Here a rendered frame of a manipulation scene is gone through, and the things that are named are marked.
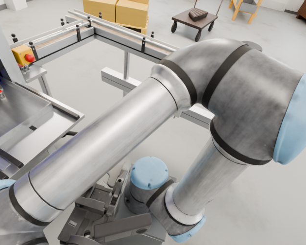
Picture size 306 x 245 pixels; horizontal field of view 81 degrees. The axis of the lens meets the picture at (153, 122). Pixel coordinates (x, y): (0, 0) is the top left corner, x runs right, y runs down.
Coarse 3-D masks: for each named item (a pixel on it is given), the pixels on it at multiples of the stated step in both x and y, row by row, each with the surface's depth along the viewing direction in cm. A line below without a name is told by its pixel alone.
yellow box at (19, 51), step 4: (20, 44) 90; (12, 48) 87; (16, 48) 87; (20, 48) 88; (24, 48) 88; (28, 48) 89; (16, 52) 85; (20, 52) 86; (24, 52) 87; (28, 52) 89; (32, 52) 91; (16, 56) 87; (20, 56) 87; (24, 56) 88; (16, 60) 90; (20, 60) 88; (24, 60) 89; (20, 64) 90; (24, 64) 90
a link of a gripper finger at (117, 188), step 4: (120, 172) 42; (124, 172) 42; (120, 176) 40; (124, 176) 41; (120, 180) 40; (116, 184) 38; (120, 184) 39; (116, 188) 38; (120, 188) 38; (112, 192) 38; (116, 192) 38; (116, 196) 37; (112, 200) 38; (116, 200) 38
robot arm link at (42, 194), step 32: (160, 64) 28; (192, 64) 27; (128, 96) 27; (160, 96) 27; (192, 96) 28; (96, 128) 25; (128, 128) 25; (64, 160) 23; (96, 160) 24; (0, 192) 24; (32, 192) 22; (64, 192) 23; (0, 224) 21; (32, 224) 22
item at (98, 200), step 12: (96, 192) 39; (108, 192) 39; (120, 192) 40; (84, 204) 35; (96, 204) 36; (108, 204) 37; (72, 216) 35; (84, 216) 35; (96, 216) 36; (108, 216) 36; (72, 228) 33; (84, 228) 34; (60, 240) 34; (72, 240) 31; (84, 240) 31
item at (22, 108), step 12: (0, 84) 90; (12, 84) 88; (12, 96) 86; (24, 96) 87; (36, 96) 84; (0, 108) 80; (12, 108) 81; (24, 108) 82; (36, 108) 83; (48, 108) 82; (0, 120) 76; (12, 120) 77; (24, 120) 74; (0, 132) 72; (12, 132) 71; (0, 144) 69
